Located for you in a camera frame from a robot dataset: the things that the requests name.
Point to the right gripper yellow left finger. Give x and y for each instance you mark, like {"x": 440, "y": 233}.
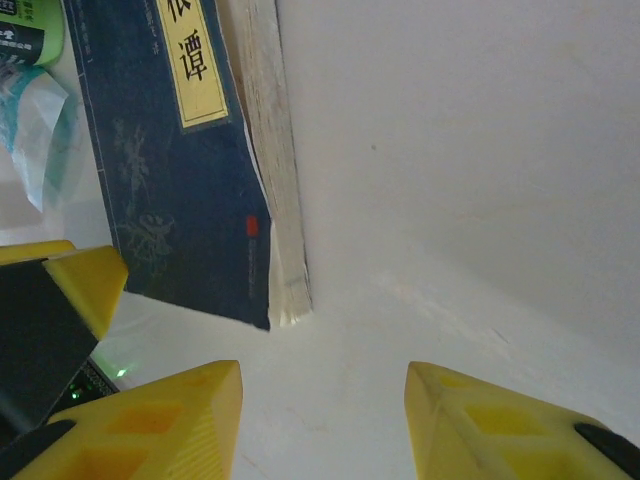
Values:
{"x": 165, "y": 430}

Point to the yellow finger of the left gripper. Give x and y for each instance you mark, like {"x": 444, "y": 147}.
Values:
{"x": 90, "y": 290}

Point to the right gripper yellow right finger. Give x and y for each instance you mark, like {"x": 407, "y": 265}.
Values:
{"x": 490, "y": 435}

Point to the dark blue book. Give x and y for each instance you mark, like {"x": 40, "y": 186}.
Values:
{"x": 165, "y": 175}

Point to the clear teal plastic packet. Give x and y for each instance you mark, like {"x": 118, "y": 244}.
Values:
{"x": 30, "y": 125}

